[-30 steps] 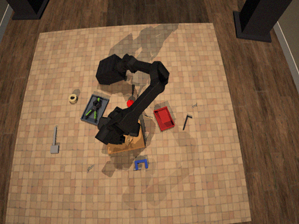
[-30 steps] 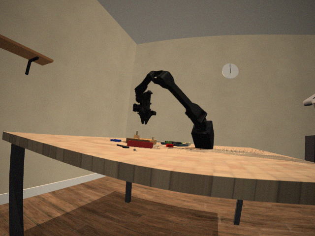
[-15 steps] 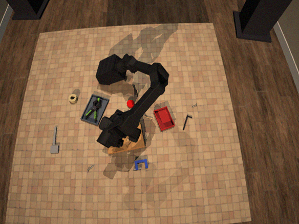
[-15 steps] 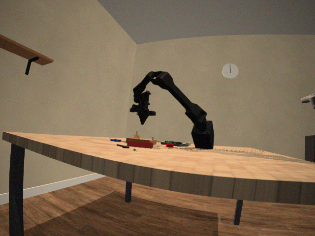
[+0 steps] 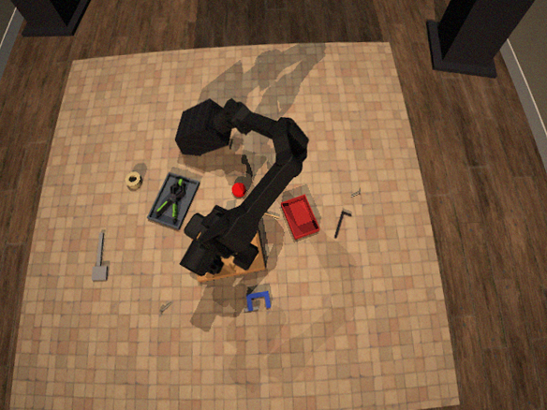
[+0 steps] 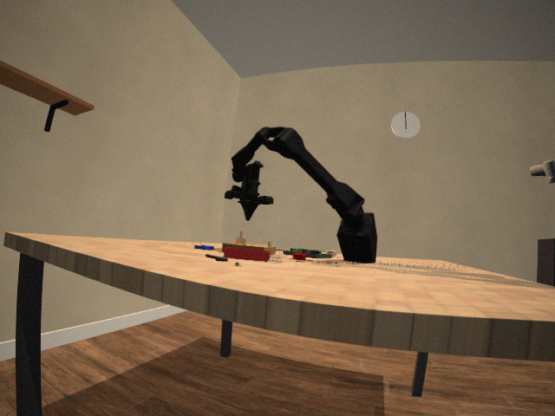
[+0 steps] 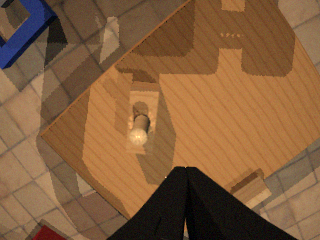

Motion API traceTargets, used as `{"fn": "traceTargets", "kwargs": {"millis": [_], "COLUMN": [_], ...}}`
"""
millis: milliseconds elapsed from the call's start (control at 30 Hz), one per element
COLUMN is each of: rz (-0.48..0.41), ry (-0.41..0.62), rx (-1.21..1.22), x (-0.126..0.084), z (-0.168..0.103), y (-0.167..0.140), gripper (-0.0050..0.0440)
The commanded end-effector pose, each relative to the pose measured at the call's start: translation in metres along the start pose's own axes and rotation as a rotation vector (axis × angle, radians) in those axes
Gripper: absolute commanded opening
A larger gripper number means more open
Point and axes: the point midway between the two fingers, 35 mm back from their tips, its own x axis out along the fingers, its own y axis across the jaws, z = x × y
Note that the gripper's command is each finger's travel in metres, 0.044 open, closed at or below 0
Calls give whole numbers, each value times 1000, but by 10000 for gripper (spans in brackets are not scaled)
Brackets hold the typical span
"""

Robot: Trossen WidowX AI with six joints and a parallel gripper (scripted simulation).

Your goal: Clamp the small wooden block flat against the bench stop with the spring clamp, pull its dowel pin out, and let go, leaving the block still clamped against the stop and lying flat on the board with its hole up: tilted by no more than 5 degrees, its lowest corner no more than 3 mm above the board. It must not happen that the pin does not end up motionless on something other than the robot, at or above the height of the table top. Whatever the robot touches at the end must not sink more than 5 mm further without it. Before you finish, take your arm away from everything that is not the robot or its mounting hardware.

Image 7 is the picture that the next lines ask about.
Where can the tan cylindrical pin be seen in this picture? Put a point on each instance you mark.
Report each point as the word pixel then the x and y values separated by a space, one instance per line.
pixel 139 131

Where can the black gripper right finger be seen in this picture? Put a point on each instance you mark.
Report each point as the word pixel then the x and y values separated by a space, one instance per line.
pixel 212 213

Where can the blue c-shaped clamp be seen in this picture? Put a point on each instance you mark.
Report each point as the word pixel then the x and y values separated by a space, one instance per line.
pixel 41 17

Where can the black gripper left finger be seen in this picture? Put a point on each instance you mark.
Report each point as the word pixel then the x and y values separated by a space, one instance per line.
pixel 162 217

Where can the red tray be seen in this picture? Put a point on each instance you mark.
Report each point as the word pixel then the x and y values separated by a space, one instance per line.
pixel 46 233

